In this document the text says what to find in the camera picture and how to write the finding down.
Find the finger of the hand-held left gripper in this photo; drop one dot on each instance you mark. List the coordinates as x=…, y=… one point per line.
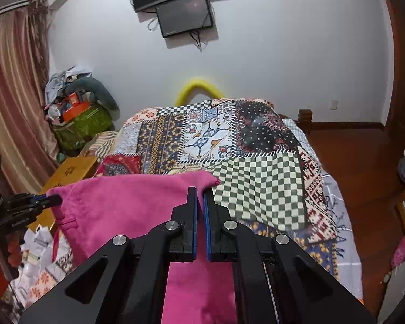
x=52, y=201
x=37, y=197

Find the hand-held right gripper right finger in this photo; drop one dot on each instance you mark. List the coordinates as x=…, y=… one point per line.
x=207, y=216

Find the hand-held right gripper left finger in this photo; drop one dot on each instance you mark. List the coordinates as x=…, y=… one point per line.
x=193, y=216

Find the pink pants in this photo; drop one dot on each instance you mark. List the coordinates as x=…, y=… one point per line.
x=128, y=202

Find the wooden lap desk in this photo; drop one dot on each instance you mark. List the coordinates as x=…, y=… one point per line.
x=74, y=170

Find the white plastic bag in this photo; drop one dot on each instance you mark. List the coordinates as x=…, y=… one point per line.
x=37, y=243

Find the patchwork printed blanket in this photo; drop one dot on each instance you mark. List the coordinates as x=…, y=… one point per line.
x=256, y=189

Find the striped beige cloth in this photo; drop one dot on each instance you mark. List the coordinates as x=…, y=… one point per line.
x=101, y=143

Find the red patterned pillow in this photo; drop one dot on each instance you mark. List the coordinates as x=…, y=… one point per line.
x=121, y=165

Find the green fabric bag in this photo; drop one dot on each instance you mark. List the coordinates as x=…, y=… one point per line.
x=87, y=121

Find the striped pink beige curtain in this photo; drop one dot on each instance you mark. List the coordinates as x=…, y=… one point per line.
x=10, y=91

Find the orange box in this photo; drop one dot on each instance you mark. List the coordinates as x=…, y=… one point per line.
x=76, y=109

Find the pile of light clothes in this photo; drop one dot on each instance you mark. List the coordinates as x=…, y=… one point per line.
x=59, y=81

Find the grey neck pillow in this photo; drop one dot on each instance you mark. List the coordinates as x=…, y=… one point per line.
x=104, y=94

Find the yellow foam tube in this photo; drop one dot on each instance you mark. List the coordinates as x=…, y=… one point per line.
x=192, y=83

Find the pink plush toy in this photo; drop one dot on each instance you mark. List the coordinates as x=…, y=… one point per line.
x=400, y=251

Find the wooden bed post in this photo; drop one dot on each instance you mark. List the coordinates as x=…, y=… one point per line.
x=304, y=119

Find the white wall socket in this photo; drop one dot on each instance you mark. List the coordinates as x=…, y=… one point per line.
x=334, y=104

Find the small black wall monitor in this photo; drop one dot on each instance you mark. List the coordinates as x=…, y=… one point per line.
x=184, y=15

